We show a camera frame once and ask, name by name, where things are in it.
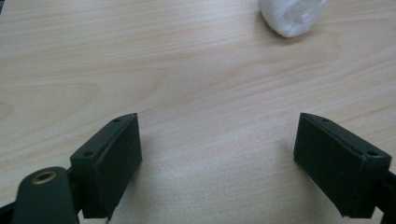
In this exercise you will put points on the white plastic bag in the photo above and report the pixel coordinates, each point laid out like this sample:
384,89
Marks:
289,15

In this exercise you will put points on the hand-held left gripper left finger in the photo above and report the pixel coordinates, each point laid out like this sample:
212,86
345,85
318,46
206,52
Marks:
107,168

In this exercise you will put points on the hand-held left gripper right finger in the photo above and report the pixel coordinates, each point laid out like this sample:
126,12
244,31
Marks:
337,168

